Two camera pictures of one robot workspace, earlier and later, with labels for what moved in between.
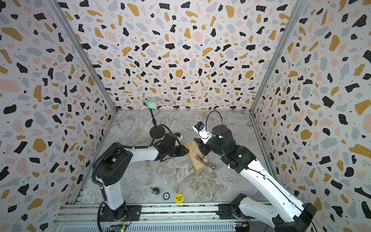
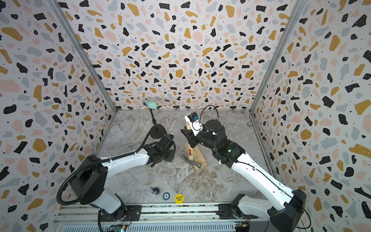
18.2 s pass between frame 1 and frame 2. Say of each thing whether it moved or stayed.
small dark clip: stayed
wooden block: stayed
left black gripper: moved
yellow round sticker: stayed
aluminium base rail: stayed
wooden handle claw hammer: moved
